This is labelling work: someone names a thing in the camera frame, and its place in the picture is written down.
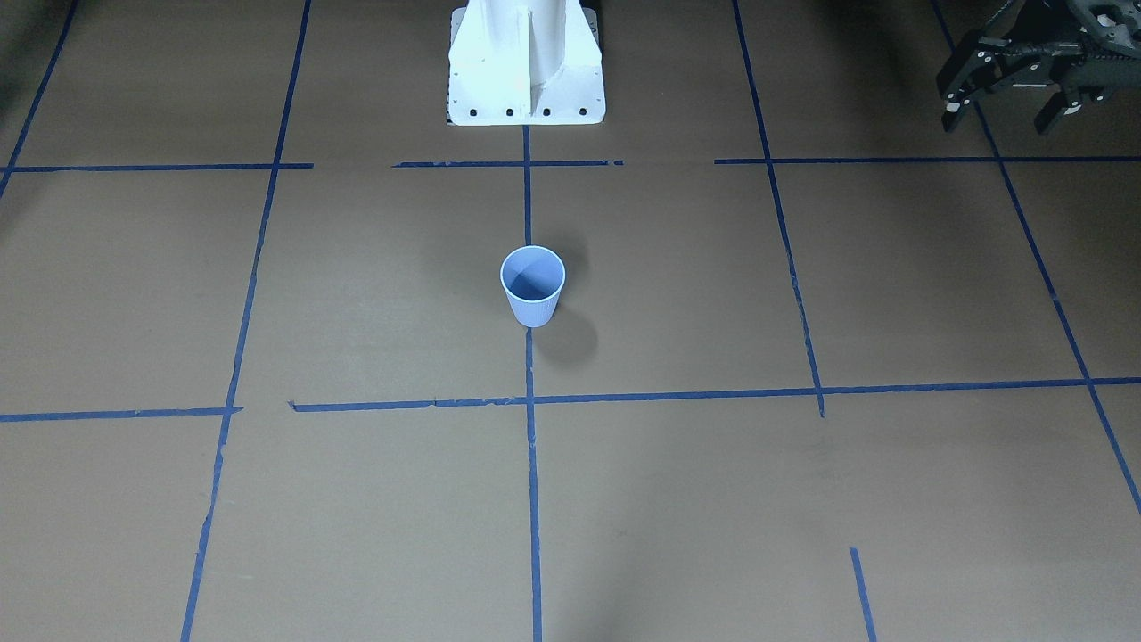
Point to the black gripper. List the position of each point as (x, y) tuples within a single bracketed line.
[(973, 75)]

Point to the blue ribbed plastic cup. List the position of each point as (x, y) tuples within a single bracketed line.
[(532, 278)]

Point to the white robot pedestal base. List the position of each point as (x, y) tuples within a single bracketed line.
[(525, 63)]

